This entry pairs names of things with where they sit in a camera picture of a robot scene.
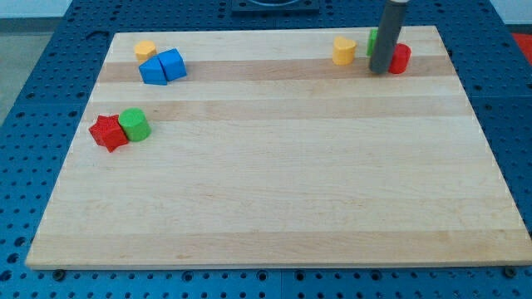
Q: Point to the yellow heart block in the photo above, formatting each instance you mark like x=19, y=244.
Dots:
x=343, y=51

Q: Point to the wooden board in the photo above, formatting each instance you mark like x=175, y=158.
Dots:
x=268, y=155

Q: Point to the blue cube block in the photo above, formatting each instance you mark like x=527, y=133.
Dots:
x=172, y=64

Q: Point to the green cylinder block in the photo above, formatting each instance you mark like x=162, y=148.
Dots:
x=134, y=123

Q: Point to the blue triangle block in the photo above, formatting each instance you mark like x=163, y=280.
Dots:
x=152, y=73

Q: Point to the yellow hexagon block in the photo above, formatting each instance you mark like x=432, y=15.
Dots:
x=144, y=50

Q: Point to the green block behind stick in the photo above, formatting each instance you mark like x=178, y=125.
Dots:
x=371, y=41

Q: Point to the red star block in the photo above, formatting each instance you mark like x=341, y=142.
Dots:
x=107, y=132

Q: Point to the red cylinder block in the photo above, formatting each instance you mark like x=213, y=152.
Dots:
x=400, y=59

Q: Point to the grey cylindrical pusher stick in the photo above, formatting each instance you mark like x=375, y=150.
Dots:
x=388, y=31

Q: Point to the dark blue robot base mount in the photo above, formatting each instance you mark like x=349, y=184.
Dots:
x=241, y=7

